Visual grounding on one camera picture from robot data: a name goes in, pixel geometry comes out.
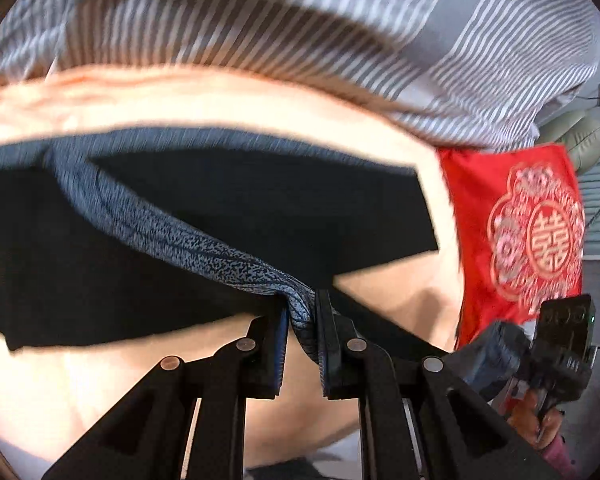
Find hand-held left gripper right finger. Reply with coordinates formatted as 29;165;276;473
316;290;561;480

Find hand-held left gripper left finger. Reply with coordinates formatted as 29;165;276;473
42;305;290;480

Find black pants with blue-grey waistband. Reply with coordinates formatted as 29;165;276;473
0;127;533;403

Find person's right forearm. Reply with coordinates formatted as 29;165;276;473
541;434;583;480

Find person's right hand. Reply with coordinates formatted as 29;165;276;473
509;389;565;457

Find red cloth with gold pattern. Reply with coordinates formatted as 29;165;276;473
437;142;586;348

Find grey-green cushion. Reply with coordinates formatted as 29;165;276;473
537;110;600;163

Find peach blanket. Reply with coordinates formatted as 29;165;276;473
0;67;468;466

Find grey white striped duvet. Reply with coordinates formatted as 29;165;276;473
0;0;600;153

